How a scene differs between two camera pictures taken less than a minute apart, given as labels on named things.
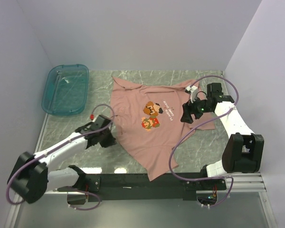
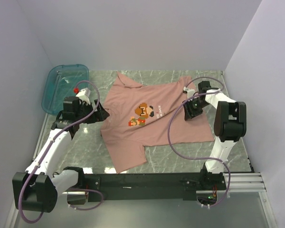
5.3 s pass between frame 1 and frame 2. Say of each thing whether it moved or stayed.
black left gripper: moved
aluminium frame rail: stayed
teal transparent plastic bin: stayed
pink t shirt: moved
